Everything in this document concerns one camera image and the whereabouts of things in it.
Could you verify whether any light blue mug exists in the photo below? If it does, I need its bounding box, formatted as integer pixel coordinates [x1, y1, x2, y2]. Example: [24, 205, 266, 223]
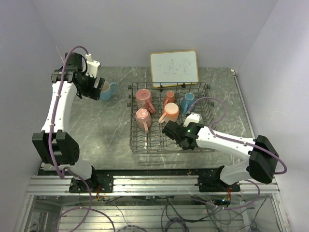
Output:
[100, 81, 117, 101]

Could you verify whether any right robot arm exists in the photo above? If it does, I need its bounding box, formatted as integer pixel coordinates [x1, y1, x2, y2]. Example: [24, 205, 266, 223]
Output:
[162, 121, 279, 191]

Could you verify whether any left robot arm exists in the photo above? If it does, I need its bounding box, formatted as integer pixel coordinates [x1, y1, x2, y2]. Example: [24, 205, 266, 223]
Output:
[32, 52, 105, 192]

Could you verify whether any salmon pink mug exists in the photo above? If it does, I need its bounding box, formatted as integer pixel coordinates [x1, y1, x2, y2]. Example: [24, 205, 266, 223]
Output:
[158, 102, 179, 124]

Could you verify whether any dark blue textured mug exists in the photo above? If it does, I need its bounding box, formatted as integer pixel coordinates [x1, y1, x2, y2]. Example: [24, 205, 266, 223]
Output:
[181, 92, 196, 115]

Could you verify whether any small coral mug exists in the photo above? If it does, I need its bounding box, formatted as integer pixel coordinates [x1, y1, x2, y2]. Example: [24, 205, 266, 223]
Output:
[163, 91, 175, 106]

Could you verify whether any pink faceted mug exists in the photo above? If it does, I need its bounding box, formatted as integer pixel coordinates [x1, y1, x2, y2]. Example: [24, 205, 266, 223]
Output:
[135, 108, 152, 133]

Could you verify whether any pink patterned mug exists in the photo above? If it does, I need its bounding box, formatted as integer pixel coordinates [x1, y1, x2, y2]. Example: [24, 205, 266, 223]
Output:
[135, 88, 155, 114]

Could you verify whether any yellow framed whiteboard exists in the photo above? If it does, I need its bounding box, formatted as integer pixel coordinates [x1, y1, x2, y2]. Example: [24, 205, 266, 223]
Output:
[150, 50, 199, 88]

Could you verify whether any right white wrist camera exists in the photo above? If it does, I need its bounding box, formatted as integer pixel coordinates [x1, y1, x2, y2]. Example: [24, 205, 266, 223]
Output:
[183, 113, 204, 127]

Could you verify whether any grey wire dish rack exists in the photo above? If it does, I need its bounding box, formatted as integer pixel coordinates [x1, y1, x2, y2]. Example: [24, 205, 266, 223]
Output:
[127, 82, 214, 154]

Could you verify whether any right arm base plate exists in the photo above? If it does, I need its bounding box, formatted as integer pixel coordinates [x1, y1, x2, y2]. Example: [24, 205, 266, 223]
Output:
[192, 166, 240, 192]

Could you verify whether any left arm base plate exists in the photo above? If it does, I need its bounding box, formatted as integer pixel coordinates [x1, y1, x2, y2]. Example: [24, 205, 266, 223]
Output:
[69, 171, 114, 193]

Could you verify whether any aluminium frame rail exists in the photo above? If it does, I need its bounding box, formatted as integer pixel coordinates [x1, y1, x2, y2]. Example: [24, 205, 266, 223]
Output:
[26, 175, 279, 196]

